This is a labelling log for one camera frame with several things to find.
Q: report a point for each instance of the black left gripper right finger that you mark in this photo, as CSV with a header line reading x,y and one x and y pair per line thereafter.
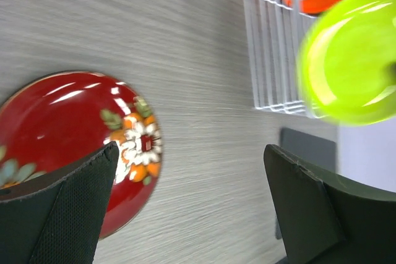
x,y
327,218

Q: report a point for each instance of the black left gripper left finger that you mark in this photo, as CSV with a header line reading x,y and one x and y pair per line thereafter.
x,y
57,217

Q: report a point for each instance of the red floral plate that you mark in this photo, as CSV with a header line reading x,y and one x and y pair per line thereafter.
x,y
63,117

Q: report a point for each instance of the lime green plate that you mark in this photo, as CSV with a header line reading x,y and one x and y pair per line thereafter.
x,y
346,63

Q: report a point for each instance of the black clipboard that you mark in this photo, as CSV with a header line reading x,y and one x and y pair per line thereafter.
x,y
313,149

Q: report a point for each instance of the white wire dish rack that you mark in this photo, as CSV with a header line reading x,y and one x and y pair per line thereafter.
x,y
275,29

